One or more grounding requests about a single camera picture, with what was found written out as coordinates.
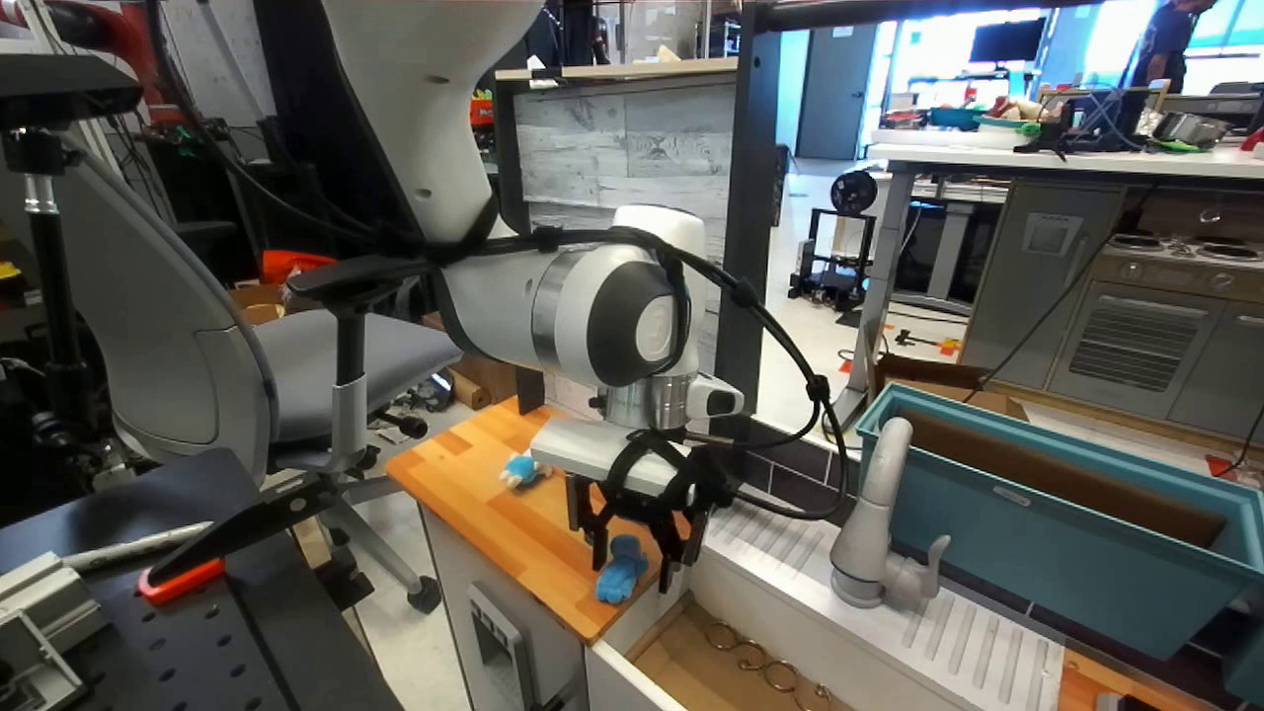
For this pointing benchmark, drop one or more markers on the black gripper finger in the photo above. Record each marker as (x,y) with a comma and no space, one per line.
(591,514)
(675,537)

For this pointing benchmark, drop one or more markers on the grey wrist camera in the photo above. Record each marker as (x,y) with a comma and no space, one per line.
(692,402)

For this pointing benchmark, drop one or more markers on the silver aluminium bracket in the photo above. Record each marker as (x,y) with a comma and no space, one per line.
(41,617)

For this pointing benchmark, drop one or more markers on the brown cardboard box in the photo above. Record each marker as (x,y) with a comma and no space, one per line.
(482,382)

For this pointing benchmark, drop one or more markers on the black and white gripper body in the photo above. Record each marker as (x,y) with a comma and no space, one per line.
(592,454)

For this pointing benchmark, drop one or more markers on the black camera stand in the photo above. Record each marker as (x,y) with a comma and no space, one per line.
(43,252)

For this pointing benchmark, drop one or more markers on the black vertical frame post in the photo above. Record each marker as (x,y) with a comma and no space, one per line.
(742,201)

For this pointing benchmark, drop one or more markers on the white and blue plush toy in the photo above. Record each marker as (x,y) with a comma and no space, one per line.
(523,469)

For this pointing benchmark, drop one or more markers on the grey office chair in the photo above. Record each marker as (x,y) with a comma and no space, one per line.
(197,359)

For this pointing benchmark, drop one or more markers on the person in dark clothes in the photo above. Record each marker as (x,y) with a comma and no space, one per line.
(1172,41)

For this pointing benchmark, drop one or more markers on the black 3D printer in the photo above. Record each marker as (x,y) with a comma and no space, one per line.
(837,243)

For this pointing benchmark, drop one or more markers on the white background desk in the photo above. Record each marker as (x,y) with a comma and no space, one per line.
(1053,173)

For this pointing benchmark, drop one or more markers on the whitewashed wood backsplash panel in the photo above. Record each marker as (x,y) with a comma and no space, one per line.
(617,145)

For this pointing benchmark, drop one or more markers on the blue cloth piece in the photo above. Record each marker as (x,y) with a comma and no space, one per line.
(620,571)

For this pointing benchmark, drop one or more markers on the black perforated board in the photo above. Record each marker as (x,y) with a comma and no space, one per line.
(183,617)

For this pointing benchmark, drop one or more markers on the white toy sink drainboard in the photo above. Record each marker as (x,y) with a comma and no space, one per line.
(841,617)

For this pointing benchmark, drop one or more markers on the grey toy faucet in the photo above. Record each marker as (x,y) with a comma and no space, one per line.
(874,529)

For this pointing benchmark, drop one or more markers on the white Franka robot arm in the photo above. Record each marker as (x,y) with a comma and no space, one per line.
(525,289)

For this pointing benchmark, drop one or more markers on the wooden top toy kitchen cabinet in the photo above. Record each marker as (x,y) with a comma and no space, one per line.
(507,518)

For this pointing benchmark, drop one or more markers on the grey cabinet with vents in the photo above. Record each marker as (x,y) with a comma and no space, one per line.
(1130,310)

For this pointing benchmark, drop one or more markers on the teal plastic bin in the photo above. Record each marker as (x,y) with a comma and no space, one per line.
(1053,537)

